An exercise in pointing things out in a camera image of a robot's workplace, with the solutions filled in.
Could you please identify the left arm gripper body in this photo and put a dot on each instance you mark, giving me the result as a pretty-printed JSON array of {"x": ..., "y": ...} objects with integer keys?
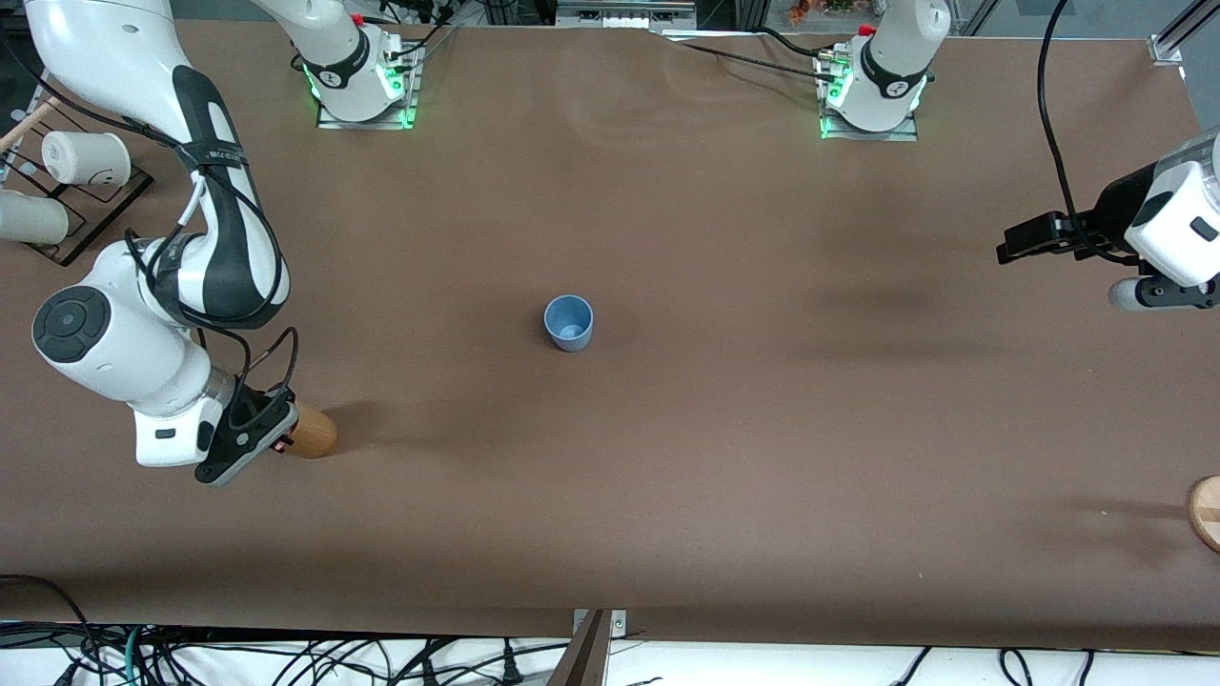
[{"x": 1113, "y": 215}]

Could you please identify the brown wooden cup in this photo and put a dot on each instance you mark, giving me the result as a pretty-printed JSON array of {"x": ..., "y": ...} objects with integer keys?
[{"x": 313, "y": 433}]

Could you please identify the blue plastic cup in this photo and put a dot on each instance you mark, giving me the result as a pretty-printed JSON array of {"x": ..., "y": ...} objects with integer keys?
[{"x": 569, "y": 324}]

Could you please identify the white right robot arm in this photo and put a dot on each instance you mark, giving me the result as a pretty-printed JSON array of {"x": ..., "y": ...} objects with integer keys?
[{"x": 95, "y": 333}]

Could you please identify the dark cup rack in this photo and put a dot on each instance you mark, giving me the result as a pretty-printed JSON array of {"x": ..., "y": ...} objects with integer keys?
[{"x": 95, "y": 217}]

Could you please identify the white cup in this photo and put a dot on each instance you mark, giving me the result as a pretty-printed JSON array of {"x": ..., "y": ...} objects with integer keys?
[
  {"x": 33, "y": 219},
  {"x": 81, "y": 157}
]

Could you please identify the round wooden disc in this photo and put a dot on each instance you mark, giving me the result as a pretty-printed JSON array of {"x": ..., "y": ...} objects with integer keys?
[{"x": 1207, "y": 514}]

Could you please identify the grey metal device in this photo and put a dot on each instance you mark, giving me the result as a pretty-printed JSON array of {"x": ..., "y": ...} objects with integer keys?
[{"x": 624, "y": 13}]

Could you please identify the grey metal beam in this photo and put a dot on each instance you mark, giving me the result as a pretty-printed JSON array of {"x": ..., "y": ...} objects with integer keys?
[{"x": 583, "y": 657}]

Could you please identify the white power strip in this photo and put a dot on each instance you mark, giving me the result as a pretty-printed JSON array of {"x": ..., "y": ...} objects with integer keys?
[{"x": 415, "y": 10}]

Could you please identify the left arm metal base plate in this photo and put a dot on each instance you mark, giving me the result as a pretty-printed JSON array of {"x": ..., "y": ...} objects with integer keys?
[{"x": 872, "y": 135}]

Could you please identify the aluminium frame profile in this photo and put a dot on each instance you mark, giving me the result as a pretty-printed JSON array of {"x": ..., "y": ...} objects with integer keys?
[{"x": 1182, "y": 33}]

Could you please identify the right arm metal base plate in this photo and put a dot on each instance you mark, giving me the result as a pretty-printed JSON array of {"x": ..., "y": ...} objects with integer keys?
[{"x": 411, "y": 105}]

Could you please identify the small metal bracket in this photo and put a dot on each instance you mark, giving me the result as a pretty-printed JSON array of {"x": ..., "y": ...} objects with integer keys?
[{"x": 618, "y": 621}]

